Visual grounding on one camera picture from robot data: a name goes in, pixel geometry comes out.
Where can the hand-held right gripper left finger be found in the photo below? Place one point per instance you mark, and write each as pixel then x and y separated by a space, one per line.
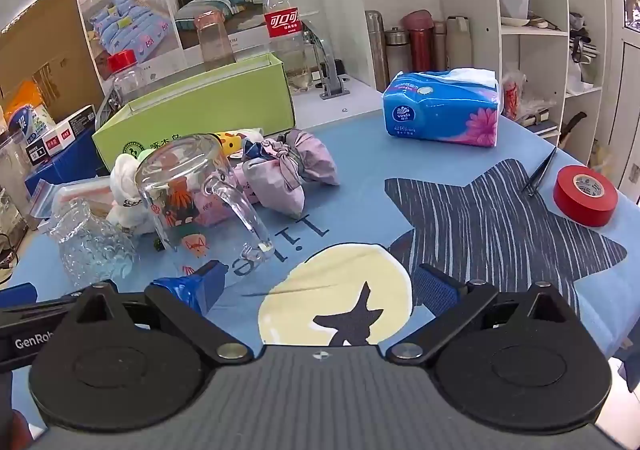
pixel 190 292

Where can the green cardboard box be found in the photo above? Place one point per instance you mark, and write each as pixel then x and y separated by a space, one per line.
pixel 200 104

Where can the short steel thermos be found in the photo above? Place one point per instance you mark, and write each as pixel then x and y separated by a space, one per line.
pixel 398 52

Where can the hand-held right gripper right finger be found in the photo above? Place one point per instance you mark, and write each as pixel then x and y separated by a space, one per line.
pixel 435 290

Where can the red capped clear jar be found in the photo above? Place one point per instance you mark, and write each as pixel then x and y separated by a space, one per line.
pixel 127 79

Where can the white shelf unit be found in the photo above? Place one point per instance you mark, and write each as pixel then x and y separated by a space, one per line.
pixel 542 59

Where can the wall poster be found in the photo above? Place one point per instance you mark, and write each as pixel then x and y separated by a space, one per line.
pixel 150 4

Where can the clear glass mug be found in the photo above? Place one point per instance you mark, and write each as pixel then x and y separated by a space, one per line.
pixel 170 169

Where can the blue box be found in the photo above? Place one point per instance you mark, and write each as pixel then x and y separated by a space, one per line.
pixel 75 162

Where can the cream thermos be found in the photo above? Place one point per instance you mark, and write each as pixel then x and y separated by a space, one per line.
pixel 458 42

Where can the dark blue patterned cloth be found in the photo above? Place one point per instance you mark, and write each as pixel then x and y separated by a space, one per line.
pixel 257 149

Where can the clear zip bag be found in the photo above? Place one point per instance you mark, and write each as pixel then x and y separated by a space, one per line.
pixel 75 195

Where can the black tweezers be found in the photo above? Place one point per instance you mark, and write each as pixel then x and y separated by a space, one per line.
pixel 542 169

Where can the red thermos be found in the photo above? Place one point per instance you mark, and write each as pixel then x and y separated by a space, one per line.
pixel 419 42

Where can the cardboard boxes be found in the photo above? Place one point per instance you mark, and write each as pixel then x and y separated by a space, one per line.
pixel 45 44

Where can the tall silver thermos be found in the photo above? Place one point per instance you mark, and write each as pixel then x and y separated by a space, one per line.
pixel 376 49

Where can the orange tissue pack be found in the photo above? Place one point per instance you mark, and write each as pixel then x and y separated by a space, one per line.
pixel 25 109

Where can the grey pink cloth bundle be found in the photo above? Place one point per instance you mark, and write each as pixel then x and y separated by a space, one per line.
pixel 275 185
pixel 312 157

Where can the blue tissue pack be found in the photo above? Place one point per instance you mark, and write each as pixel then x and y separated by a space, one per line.
pixel 440 109

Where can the red tape roll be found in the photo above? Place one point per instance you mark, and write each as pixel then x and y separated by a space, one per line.
pixel 582 202

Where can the red label plastic bottle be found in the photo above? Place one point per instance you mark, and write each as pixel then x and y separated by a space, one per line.
pixel 285 24

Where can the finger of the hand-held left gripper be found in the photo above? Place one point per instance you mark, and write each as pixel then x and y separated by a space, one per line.
pixel 30 311

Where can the textured clear glass jar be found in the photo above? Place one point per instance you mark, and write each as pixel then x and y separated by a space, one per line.
pixel 90 245

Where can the clear plastic jar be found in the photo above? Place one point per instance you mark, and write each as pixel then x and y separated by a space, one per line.
pixel 15 180

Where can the grey metal bracket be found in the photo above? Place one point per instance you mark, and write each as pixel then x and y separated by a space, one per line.
pixel 330 74

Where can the dark notebook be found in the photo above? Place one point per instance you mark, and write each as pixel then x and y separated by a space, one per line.
pixel 540 119

